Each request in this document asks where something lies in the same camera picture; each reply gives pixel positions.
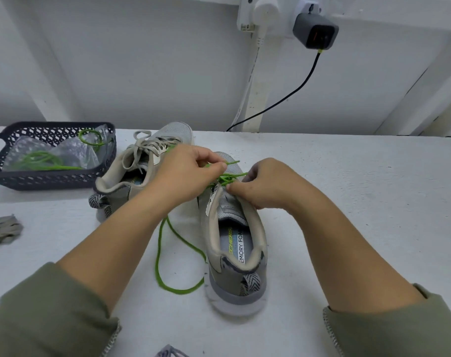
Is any person's left hand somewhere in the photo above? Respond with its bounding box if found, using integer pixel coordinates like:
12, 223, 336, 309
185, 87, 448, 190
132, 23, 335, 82
144, 143, 228, 214

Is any person's right hand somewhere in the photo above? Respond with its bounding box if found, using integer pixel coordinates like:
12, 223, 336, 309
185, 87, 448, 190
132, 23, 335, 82
226, 157, 325, 218

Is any green shoelace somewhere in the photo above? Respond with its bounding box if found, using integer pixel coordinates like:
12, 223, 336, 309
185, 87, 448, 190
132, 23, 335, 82
154, 145, 249, 296
13, 128, 108, 173

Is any beige shoelace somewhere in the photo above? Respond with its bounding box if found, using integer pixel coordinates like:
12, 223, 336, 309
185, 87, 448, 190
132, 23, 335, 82
123, 130, 174, 172
0, 215, 24, 253

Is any gray sneaker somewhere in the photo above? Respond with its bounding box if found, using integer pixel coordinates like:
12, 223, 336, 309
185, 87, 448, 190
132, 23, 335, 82
89, 121, 194, 222
198, 151, 269, 317

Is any clear plastic bag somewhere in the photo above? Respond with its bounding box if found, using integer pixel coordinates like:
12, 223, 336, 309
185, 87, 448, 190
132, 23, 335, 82
4, 130, 113, 173

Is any person's right forearm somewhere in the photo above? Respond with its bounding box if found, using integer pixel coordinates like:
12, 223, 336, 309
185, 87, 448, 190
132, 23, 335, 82
298, 195, 451, 357

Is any person's left forearm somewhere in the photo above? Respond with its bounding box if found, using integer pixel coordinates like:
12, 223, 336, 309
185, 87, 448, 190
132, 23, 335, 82
0, 191, 176, 357

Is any gray charger adapter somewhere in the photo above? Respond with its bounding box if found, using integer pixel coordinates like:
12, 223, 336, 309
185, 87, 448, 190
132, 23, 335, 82
292, 11, 339, 51

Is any gray patterned garment piece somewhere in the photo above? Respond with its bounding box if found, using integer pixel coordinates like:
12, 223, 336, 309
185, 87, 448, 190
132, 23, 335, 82
156, 343, 189, 357

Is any white plug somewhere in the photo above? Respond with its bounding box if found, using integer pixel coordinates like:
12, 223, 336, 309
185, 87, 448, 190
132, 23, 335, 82
251, 0, 281, 28

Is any dark plastic lattice basket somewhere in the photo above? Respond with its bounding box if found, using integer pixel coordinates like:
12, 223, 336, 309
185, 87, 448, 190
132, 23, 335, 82
0, 121, 117, 192

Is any black cable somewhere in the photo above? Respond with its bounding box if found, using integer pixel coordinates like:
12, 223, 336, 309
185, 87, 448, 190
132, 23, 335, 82
225, 49, 323, 133

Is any white cable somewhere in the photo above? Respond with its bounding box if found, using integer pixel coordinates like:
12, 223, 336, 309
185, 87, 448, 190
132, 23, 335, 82
231, 27, 262, 131

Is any white wall socket plate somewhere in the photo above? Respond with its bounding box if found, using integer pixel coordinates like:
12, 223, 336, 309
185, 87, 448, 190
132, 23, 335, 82
237, 0, 323, 33

